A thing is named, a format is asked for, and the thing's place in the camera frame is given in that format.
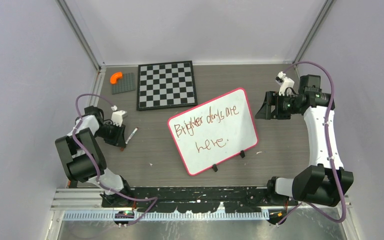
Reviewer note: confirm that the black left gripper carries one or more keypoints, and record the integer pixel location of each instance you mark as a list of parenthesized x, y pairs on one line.
[(118, 140)]

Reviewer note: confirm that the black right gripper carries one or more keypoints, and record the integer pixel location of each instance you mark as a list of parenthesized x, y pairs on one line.
[(272, 98)]

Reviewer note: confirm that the white whiteboard marker pen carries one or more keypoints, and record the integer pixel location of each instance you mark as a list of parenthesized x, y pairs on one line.
[(131, 135)]

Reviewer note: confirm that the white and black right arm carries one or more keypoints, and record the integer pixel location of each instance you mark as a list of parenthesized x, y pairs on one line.
[(325, 175)]

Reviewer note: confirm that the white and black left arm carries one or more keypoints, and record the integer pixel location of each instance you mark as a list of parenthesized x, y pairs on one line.
[(83, 160)]

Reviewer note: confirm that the black whiteboard foot clip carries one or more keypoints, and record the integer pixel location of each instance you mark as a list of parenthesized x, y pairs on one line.
[(214, 168), (242, 154)]

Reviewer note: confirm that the pink-framed whiteboard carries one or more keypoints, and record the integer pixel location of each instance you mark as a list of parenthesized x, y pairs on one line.
[(215, 131)]

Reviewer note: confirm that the grey lego baseplate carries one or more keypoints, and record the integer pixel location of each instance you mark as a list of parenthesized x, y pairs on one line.
[(126, 84)]

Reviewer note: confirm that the orange curved block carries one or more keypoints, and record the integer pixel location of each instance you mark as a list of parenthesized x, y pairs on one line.
[(115, 77)]

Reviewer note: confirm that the black white checkerboard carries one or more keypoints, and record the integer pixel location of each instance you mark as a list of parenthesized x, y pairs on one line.
[(166, 85)]

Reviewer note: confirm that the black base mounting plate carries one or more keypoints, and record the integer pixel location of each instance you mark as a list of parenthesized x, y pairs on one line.
[(234, 199)]

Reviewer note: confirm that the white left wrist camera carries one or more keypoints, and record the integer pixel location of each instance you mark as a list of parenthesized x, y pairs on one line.
[(118, 116)]

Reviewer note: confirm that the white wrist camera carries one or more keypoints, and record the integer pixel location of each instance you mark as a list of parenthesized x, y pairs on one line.
[(286, 84), (118, 116)]

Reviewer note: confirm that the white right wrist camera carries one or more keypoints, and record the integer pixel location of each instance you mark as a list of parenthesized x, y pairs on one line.
[(286, 84)]

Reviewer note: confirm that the aluminium frame rail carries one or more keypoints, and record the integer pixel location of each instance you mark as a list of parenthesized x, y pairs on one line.
[(67, 199)]

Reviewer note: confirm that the white slotted cable duct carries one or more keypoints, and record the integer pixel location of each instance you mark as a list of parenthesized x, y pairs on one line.
[(107, 215)]

